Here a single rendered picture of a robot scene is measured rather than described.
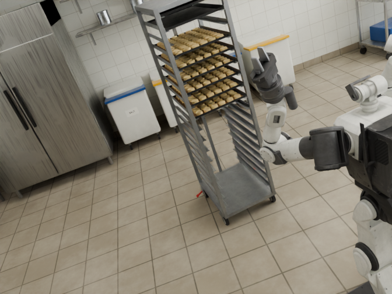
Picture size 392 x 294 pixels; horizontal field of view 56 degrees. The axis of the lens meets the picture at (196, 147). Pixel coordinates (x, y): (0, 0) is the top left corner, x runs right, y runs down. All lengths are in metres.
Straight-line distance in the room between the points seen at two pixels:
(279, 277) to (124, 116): 2.93
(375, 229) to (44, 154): 3.89
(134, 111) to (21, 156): 1.44
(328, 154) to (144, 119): 3.71
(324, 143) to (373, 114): 0.22
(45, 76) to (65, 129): 0.66
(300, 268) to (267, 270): 0.23
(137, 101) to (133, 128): 0.37
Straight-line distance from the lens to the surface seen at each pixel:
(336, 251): 2.85
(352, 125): 1.43
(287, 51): 5.05
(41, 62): 4.46
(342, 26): 6.14
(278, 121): 1.41
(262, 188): 3.25
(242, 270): 2.84
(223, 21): 2.63
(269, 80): 1.29
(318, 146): 1.37
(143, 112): 4.82
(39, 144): 4.79
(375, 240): 1.86
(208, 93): 2.68
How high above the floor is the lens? 2.08
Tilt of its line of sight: 27 degrees down
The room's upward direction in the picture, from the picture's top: 19 degrees counter-clockwise
